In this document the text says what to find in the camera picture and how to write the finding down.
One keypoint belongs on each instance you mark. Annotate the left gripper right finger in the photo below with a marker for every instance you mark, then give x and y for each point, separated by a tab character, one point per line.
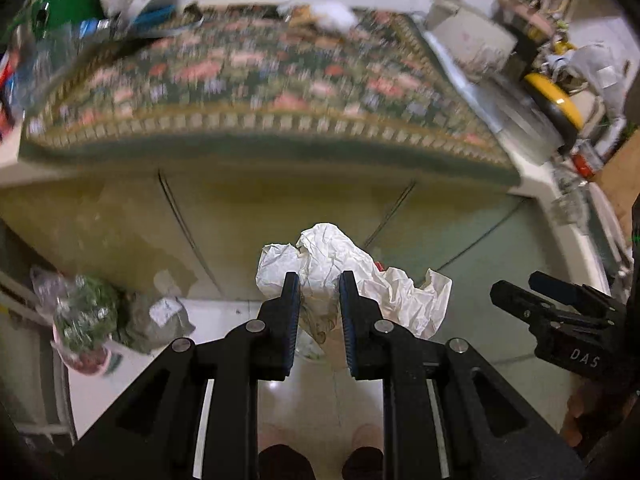
448	414

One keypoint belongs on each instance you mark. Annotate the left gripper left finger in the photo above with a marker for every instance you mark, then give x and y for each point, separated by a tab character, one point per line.
151	430

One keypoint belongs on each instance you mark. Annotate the white foam fruit net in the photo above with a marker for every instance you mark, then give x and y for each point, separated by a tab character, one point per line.
333	16

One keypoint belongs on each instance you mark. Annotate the person right hand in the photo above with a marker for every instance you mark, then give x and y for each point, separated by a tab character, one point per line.
581	401

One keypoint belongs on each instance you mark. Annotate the grey bag on floor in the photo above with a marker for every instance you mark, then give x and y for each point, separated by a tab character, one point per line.
149	323

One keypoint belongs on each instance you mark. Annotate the grey dish rag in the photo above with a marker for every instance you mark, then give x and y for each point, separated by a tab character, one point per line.
571	207

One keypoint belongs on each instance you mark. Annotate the wooden cutting board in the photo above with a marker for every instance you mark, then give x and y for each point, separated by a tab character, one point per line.
619	179

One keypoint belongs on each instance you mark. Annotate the bag of green vegetables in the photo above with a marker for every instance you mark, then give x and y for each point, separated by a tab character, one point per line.
83	312

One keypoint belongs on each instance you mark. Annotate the stainless steel pot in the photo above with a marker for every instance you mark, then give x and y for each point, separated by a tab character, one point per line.
521	120

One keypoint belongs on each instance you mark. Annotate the yellow lid black pot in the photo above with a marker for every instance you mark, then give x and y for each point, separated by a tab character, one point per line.
557	106

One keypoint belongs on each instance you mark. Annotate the grey hanging cloth bag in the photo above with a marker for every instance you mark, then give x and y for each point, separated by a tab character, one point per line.
597	65

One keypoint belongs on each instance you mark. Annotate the white rice cooker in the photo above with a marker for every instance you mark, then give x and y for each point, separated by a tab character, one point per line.
479	45

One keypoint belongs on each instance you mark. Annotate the floral green table mat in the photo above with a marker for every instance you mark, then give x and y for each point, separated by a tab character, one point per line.
245	86

